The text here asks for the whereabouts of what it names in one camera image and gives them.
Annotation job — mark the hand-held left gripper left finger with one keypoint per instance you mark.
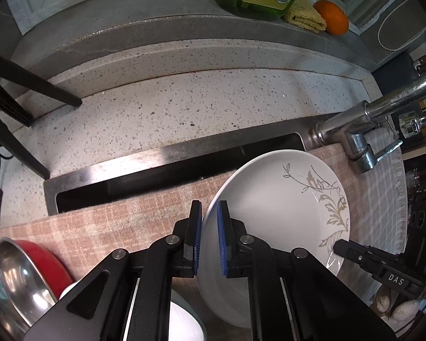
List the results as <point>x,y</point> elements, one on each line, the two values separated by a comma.
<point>197,241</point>

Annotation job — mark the white plate grey leaf print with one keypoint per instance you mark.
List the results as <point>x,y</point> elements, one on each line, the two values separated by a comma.
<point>277,202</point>

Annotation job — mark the wooden shelf unit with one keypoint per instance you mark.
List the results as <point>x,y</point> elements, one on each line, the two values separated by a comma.
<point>424,148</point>

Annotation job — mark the light blue bowl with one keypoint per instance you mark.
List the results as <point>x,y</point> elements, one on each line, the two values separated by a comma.
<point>184,321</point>

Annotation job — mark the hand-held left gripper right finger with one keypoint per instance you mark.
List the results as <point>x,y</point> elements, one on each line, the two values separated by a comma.
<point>221,241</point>

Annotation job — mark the plaid tablecloth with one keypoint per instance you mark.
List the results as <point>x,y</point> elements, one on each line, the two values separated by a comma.
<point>127,216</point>

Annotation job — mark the pale lumpy object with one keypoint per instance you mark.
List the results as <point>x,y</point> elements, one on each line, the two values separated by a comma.
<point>404,309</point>

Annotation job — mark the chrome faucet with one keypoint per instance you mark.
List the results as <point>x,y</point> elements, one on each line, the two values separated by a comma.
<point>394,101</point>

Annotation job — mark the yellow cloth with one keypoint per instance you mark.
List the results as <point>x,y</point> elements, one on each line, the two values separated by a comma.
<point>303,16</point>

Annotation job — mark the orange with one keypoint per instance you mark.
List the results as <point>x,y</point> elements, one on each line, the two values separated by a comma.
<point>332,16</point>

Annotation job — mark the steel sink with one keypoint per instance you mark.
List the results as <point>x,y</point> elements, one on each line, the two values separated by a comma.
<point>103,174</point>

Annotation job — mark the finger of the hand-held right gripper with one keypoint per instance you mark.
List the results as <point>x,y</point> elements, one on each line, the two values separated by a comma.
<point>348,248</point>

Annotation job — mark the red steel bowl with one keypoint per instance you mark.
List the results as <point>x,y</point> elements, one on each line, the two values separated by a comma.
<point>46,259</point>

